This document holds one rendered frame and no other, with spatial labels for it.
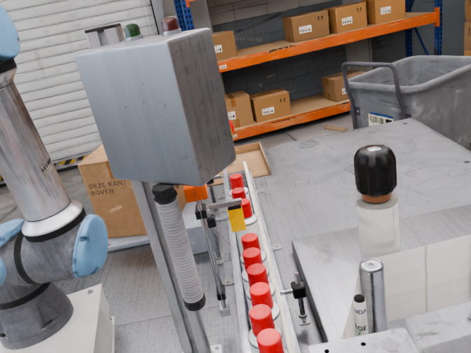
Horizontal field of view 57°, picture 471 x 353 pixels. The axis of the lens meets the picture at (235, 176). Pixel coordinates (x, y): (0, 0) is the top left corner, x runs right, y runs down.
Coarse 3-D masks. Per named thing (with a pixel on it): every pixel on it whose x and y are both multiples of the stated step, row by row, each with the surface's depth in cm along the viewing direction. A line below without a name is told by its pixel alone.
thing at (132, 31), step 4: (128, 24) 60; (132, 24) 59; (136, 24) 60; (124, 28) 60; (128, 28) 59; (132, 28) 59; (136, 28) 60; (124, 32) 60; (128, 32) 59; (132, 32) 59; (136, 32) 60; (140, 32) 61; (128, 36) 60; (132, 36) 59; (136, 36) 60; (140, 36) 60; (128, 40) 60; (132, 40) 60
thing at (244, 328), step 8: (224, 176) 143; (232, 240) 105; (232, 248) 102; (240, 272) 93; (240, 280) 90; (240, 288) 88; (240, 296) 85; (240, 304) 83; (240, 312) 81; (240, 320) 79; (248, 328) 78; (248, 344) 73; (248, 352) 72
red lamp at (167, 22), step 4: (168, 16) 56; (172, 16) 56; (164, 20) 56; (168, 20) 56; (172, 20) 56; (176, 20) 56; (164, 24) 56; (168, 24) 56; (172, 24) 56; (176, 24) 56; (164, 28) 56; (168, 28) 56; (172, 28) 56; (176, 28) 56; (180, 28) 57; (164, 32) 56; (168, 32) 56; (172, 32) 56; (176, 32) 56; (180, 32) 57
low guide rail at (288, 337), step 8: (248, 176) 151; (248, 184) 145; (256, 208) 128; (264, 240) 111; (264, 248) 108; (272, 264) 101; (272, 272) 98; (272, 280) 96; (280, 296) 90; (280, 304) 88; (280, 312) 86; (288, 328) 81; (288, 336) 80; (288, 344) 78
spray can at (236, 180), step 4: (232, 176) 110; (236, 176) 109; (240, 176) 109; (232, 180) 109; (236, 180) 109; (240, 180) 109; (232, 184) 110; (236, 184) 109; (240, 184) 109; (232, 188) 110; (244, 188) 111; (248, 192) 111; (248, 196) 111
